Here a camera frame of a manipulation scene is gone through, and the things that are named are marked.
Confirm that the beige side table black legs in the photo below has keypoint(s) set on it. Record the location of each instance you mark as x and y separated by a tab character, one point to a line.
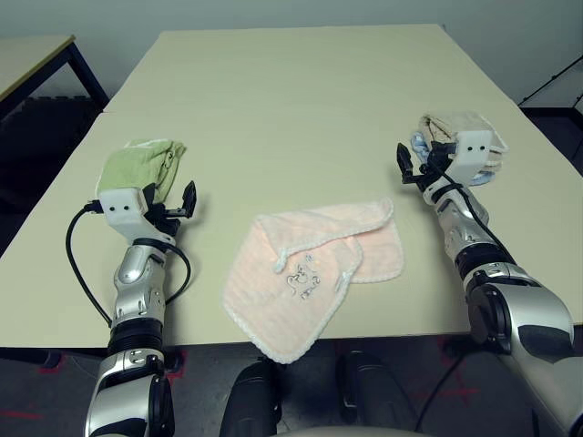
27	59

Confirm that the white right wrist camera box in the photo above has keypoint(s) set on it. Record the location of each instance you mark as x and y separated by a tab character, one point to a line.
473	150

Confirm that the grey robot leg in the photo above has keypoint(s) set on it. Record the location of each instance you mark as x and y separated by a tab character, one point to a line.
248	400
373	396

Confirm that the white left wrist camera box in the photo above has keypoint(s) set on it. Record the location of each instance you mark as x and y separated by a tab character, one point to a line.
120	209

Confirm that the green folded towel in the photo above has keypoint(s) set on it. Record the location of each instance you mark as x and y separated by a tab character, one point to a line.
123	168

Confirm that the light blue folded towel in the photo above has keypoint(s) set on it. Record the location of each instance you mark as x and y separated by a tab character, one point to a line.
419	143

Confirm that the grey robot right leg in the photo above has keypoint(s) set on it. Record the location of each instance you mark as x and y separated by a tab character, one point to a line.
373	396

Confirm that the beige folded towel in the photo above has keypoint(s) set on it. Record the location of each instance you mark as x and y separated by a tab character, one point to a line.
444	125

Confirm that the black metal stand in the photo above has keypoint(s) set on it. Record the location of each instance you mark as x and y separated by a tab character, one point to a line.
554	78

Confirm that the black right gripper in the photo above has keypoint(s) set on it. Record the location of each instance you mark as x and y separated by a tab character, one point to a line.
432	173

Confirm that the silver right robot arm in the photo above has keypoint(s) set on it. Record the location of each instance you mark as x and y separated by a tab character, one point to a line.
524	296

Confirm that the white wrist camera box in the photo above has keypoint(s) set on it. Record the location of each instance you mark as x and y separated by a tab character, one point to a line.
473	150
120	209

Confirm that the grey robot left leg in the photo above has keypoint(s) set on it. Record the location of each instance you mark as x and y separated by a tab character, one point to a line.
248	400

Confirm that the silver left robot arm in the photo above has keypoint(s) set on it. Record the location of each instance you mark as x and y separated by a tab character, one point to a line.
132	273

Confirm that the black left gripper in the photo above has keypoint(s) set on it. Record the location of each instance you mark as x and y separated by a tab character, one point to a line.
166	218

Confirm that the pink towel with white trim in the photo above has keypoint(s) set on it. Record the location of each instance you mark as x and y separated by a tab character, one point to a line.
273	282

